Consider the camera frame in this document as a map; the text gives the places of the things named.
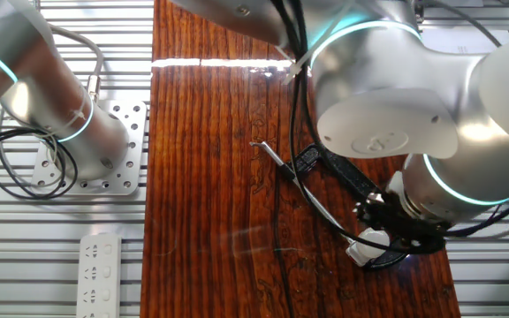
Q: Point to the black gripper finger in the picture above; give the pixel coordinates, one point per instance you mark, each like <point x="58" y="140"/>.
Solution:
<point x="400" y="242"/>
<point x="369" y="207"/>

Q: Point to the small white cap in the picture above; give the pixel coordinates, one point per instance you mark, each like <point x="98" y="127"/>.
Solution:
<point x="374" y="243"/>

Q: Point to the white power strip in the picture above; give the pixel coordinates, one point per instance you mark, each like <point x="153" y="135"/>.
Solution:
<point x="100" y="274"/>

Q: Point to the white zip tie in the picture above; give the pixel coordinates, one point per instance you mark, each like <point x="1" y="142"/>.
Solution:
<point x="292" y="73"/>

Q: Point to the brown wooden board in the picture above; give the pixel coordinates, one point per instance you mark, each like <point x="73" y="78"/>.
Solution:
<point x="214" y="176"/>

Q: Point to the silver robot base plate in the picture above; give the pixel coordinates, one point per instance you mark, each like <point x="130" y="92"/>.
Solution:
<point x="133" y="132"/>

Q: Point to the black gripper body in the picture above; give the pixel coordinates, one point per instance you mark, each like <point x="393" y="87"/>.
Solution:
<point x="398" y="216"/>

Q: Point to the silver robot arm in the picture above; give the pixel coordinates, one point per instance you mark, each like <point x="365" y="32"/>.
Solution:
<point x="391" y="88"/>

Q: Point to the black metal C-clamp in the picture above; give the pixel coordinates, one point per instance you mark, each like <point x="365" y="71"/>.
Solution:
<point x="307" y="159"/>

